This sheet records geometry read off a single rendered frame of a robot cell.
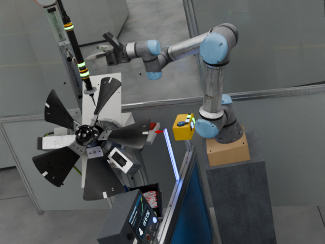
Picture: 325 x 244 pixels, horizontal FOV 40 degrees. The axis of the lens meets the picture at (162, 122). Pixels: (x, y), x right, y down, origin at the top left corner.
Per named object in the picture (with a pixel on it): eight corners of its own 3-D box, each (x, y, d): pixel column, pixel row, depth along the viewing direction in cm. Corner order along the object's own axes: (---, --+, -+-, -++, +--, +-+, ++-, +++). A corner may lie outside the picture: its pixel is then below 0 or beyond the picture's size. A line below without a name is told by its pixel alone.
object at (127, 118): (115, 126, 323) (111, 113, 318) (136, 124, 318) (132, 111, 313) (107, 139, 309) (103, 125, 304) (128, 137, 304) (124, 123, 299)
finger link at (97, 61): (89, 69, 214) (107, 63, 216) (86, 58, 211) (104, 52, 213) (88, 68, 217) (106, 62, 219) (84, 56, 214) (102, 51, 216)
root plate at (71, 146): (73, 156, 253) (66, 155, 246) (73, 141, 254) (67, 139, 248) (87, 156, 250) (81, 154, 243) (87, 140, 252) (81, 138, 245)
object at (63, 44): (61, 53, 287) (56, 41, 283) (71, 50, 289) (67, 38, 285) (63, 57, 278) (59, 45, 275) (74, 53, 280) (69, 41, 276)
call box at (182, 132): (181, 129, 276) (177, 114, 271) (197, 127, 272) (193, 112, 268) (175, 143, 262) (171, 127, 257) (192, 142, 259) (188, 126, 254)
